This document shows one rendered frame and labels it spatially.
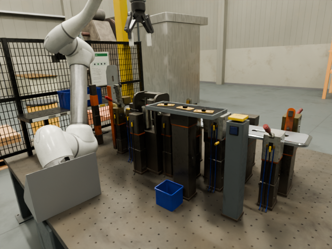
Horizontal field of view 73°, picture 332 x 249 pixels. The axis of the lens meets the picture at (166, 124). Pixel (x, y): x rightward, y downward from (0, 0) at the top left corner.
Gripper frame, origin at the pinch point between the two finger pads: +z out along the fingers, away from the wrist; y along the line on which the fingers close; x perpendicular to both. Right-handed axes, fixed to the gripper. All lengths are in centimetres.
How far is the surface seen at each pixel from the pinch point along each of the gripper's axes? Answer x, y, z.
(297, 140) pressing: -77, 21, 46
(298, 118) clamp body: -74, 38, 41
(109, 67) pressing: 62, 25, 14
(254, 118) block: -51, 38, 44
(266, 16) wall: 208, 910, -127
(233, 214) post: -62, -12, 73
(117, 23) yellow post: 99, 68, -26
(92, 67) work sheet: 90, 26, 14
